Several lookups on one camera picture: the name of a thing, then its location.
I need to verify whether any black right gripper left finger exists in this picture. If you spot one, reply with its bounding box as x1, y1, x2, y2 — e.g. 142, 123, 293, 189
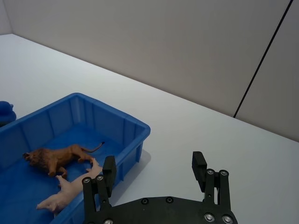
81, 155, 117, 221

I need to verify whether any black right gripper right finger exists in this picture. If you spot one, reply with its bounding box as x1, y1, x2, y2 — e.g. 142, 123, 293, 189
192, 151, 232, 210

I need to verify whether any pink pig toy figure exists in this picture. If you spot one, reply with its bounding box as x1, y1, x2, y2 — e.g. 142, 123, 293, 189
36, 157, 104, 214

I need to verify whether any brown lion toy figure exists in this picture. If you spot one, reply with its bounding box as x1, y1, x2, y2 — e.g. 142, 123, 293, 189
22, 141, 105, 179

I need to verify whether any blue plastic bin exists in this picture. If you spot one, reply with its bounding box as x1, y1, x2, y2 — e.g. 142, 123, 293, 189
0, 92, 151, 224

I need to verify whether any blue rounded plastic object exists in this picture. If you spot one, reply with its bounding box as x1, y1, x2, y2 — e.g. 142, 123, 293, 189
0, 101, 17, 128

